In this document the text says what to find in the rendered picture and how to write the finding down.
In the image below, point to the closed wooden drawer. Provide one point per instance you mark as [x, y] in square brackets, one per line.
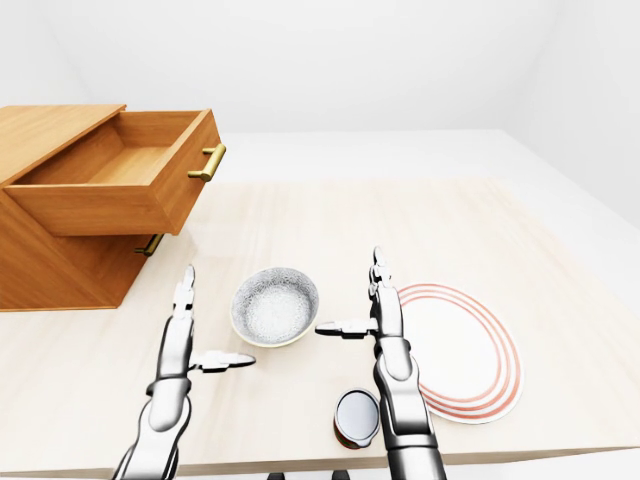
[107, 265]

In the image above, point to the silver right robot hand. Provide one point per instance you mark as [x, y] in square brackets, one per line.
[385, 320]

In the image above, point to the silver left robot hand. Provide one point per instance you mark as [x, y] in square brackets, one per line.
[177, 345]

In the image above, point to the wooden cabinet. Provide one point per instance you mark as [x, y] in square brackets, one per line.
[45, 270]

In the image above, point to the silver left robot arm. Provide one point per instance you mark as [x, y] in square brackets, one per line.
[150, 430]

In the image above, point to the silver-lidded tin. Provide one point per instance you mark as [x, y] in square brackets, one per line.
[356, 412]

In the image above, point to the open wooden drawer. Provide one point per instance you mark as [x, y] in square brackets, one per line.
[100, 200]

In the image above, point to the white plate with red rings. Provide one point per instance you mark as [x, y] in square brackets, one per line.
[460, 355]

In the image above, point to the patterned grey bowl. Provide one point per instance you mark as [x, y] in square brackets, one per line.
[275, 307]

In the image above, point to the small dark shape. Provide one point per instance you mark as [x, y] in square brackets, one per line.
[341, 475]
[275, 476]

